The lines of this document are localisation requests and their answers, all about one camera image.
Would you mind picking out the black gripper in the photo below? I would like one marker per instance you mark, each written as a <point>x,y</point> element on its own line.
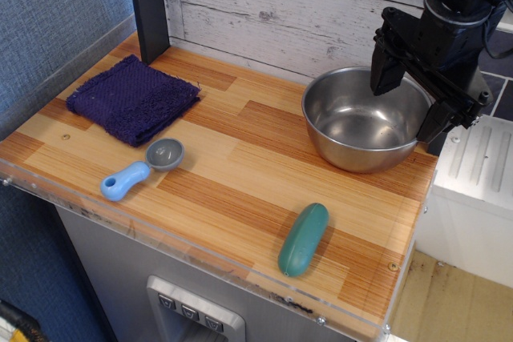
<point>437,40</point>

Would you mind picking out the green toy cucumber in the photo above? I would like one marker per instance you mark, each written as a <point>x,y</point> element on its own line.
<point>302,241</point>

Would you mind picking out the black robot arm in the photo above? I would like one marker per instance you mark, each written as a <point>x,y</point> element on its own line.
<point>440,51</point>

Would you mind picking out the stainless steel bowl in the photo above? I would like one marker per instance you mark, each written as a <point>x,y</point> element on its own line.
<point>357,131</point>

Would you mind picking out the white toy sink unit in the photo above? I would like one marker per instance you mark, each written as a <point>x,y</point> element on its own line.
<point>467,221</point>

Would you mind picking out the blue grey toy scoop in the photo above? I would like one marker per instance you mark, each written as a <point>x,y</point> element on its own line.
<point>162,155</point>

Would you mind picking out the purple folded towel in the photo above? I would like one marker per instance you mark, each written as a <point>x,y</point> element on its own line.
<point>132,101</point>

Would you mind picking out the clear acrylic table edge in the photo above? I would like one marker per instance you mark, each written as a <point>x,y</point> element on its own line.
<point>230,218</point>

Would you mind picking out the grey dispenser button panel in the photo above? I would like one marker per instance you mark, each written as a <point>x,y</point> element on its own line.
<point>182,315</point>

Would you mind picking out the silver toy fridge cabinet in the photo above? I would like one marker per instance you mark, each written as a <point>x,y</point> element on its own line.
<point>168,278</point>

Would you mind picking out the black yellow object corner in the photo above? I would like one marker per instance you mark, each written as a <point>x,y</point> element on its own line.
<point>16,325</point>

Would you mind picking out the dark grey left post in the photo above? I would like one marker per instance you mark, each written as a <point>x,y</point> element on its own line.
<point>152,28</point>

